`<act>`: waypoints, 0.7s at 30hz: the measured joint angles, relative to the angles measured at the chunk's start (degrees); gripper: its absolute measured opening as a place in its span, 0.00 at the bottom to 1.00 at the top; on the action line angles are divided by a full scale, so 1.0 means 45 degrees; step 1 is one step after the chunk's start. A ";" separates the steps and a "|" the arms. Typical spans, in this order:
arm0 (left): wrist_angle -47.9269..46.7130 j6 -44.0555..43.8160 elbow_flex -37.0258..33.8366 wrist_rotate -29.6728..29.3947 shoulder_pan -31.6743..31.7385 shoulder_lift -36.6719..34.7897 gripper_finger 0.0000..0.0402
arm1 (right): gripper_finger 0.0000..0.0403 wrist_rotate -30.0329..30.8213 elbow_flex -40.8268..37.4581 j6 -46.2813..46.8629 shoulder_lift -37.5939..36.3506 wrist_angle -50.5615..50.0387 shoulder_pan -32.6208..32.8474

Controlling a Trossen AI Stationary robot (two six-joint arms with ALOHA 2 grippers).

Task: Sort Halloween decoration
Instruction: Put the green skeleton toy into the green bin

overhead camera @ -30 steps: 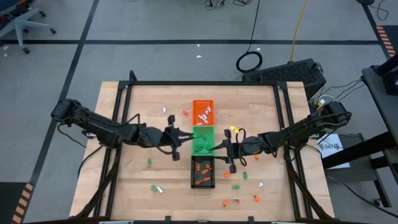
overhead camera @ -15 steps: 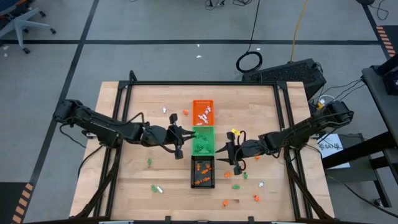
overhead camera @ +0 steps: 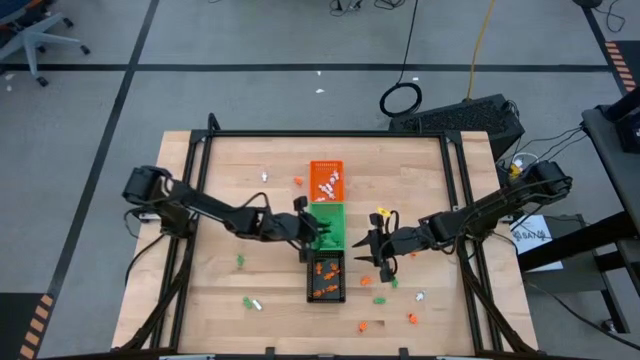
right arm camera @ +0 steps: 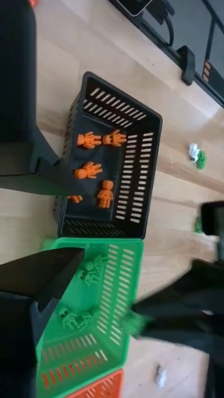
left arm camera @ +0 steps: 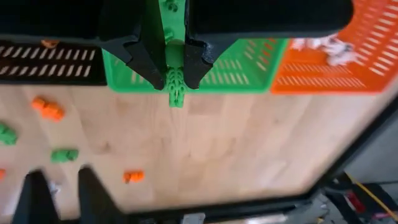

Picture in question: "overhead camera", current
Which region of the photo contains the black hanging cable with coil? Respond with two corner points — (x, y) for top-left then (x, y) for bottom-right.
(378, 0), (424, 119)

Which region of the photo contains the yellow hanging cable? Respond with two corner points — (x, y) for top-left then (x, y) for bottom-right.
(466, 0), (497, 100)

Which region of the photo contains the black computer tower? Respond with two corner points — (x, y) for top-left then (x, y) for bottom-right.
(388, 93), (527, 161)

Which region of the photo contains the black floor cable bundle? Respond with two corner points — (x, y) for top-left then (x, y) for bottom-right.
(327, 0), (409, 12)

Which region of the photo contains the white printed paper sheet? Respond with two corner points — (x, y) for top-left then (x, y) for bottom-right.
(508, 214), (565, 274)

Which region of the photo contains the black slotted plastic basket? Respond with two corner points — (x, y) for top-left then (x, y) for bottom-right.
(306, 249), (348, 305)

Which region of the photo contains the orange slotted plastic basket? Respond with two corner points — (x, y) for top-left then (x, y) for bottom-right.
(309, 159), (346, 204)

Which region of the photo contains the black orange striped floor mat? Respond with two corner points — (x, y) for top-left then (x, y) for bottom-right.
(0, 292), (55, 360)
(603, 39), (640, 96)

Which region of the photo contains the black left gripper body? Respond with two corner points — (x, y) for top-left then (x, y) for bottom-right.
(267, 213), (314, 264)

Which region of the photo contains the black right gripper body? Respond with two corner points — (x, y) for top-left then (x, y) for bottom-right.
(368, 213), (439, 269)

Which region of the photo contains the white cable with yellow plug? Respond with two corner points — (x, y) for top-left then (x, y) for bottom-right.
(505, 152), (540, 182)

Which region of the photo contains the grey office chair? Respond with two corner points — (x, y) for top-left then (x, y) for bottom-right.
(0, 0), (93, 88)

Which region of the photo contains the black device on side table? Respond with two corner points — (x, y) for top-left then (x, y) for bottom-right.
(602, 85), (640, 154)

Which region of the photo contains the green slotted plastic basket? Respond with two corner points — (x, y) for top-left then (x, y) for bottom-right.
(307, 202), (348, 252)

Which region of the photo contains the black side table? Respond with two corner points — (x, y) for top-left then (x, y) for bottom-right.
(517, 102), (640, 335)

